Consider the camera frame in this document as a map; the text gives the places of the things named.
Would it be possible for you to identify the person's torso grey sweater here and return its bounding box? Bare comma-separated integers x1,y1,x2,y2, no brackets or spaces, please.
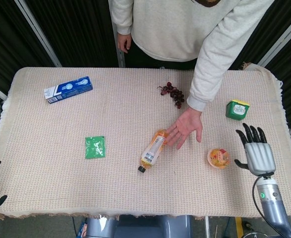
125,0,235,70

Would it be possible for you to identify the green tea sachet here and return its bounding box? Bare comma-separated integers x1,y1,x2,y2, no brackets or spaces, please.
84,135,107,159

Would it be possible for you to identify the person's right forearm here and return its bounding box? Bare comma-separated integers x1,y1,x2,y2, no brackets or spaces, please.
110,0,133,35

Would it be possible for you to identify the white metal frame post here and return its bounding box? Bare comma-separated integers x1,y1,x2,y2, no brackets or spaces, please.
113,22,125,68
258,14,291,67
13,0,63,67

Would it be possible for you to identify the orange drink bottle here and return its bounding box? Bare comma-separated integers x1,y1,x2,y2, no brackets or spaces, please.
137,128,170,174

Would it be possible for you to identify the person's left forearm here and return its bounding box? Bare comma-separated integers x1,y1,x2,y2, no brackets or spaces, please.
186,0,276,113

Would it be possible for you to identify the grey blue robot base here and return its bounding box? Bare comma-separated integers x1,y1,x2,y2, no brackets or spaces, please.
84,215,193,238

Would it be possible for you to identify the green lidded container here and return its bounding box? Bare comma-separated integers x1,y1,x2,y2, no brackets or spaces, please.
225,99,251,121

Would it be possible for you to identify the person's right hand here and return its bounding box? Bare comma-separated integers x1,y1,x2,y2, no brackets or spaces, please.
117,33,133,54

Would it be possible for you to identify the blue toothpaste box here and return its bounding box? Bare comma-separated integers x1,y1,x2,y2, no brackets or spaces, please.
44,76,94,104

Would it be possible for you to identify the metal table leg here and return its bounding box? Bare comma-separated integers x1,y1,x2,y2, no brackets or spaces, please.
204,216,211,238

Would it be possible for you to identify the orange fruit jelly cup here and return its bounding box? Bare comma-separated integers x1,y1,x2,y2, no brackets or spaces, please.
207,148,231,171

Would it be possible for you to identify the person's left hand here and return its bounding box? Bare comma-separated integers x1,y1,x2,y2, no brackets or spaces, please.
164,107,204,150

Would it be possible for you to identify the person in white sweatshirt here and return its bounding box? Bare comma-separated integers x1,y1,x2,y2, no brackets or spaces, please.
0,0,291,129

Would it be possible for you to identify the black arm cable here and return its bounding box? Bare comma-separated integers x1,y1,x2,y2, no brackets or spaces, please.
252,176,291,238

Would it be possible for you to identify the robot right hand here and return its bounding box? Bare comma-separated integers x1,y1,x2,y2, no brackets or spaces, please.
234,123,277,177

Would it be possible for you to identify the beige woven tablecloth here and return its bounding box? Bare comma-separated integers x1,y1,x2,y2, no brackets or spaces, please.
0,63,291,221

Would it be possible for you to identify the dark red grape bunch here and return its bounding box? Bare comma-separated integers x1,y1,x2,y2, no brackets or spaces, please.
157,81,185,109

